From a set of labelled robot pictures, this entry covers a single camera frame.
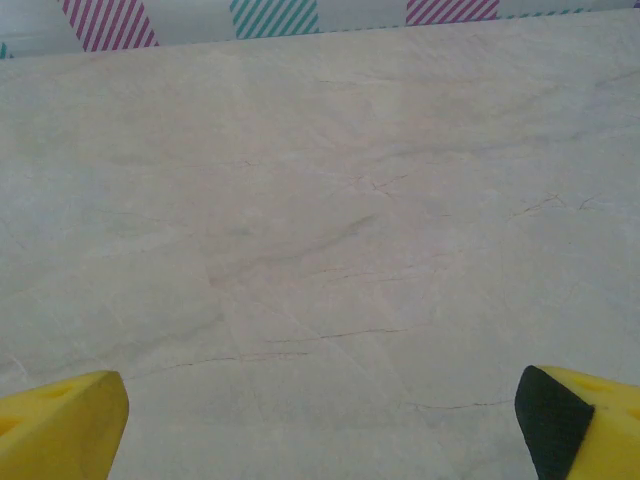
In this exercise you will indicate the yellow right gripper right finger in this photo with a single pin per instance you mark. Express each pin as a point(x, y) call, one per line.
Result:
point(590, 435)

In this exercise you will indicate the teal striped tape strip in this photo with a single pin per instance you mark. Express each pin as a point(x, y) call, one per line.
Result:
point(2, 50)
point(274, 17)

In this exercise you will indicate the pink striped tape strip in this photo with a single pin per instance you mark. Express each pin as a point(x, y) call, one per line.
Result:
point(452, 10)
point(112, 22)

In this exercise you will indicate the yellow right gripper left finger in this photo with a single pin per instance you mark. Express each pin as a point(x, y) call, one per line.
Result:
point(60, 430)

